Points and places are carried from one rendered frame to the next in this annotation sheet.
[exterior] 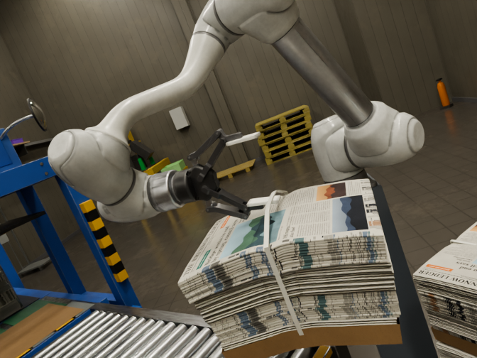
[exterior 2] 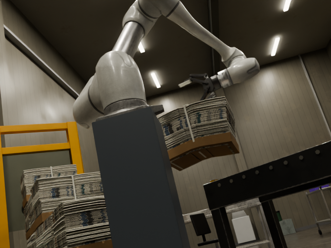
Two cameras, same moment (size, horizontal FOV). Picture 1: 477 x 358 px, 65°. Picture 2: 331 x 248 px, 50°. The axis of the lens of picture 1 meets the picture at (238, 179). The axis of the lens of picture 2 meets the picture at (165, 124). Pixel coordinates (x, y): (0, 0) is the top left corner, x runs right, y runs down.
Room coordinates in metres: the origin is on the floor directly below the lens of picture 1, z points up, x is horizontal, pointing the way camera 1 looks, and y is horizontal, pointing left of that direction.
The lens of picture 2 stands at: (2.53, -0.35, 0.58)
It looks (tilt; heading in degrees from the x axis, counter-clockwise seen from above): 18 degrees up; 175
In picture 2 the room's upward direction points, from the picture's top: 14 degrees counter-clockwise
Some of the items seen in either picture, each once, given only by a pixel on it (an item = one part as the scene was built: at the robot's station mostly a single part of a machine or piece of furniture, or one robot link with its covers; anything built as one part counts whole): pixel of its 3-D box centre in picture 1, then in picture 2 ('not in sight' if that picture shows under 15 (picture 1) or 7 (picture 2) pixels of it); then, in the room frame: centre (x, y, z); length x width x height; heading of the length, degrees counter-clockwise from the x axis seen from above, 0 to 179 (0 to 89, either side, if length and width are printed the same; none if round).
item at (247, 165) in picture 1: (232, 172); not in sight; (8.82, 0.07, 0.05); 1.17 x 0.81 x 0.11; 80
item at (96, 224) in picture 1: (103, 241); not in sight; (1.90, 0.76, 1.05); 0.05 x 0.05 x 0.45; 47
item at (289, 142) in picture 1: (286, 133); not in sight; (8.52, -1.39, 0.45); 1.26 x 0.90 x 0.90; 80
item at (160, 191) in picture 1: (170, 190); (224, 78); (0.86, 0.16, 1.31); 0.09 x 0.06 x 0.09; 158
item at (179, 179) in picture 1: (197, 183); (211, 84); (0.83, 0.09, 1.31); 0.09 x 0.07 x 0.08; 69
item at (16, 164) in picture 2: not in sight; (41, 187); (-0.56, -1.26, 1.27); 0.57 x 0.01 x 0.65; 115
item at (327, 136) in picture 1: (336, 145); (118, 81); (1.36, -0.38, 1.17); 0.18 x 0.16 x 0.22; 35
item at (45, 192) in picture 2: not in sight; (69, 201); (0.39, -0.82, 0.95); 0.38 x 0.29 x 0.23; 116
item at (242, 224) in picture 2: not in sight; (242, 224); (-9.99, 2.50, 0.61); 0.62 x 0.56 x 1.22; 80
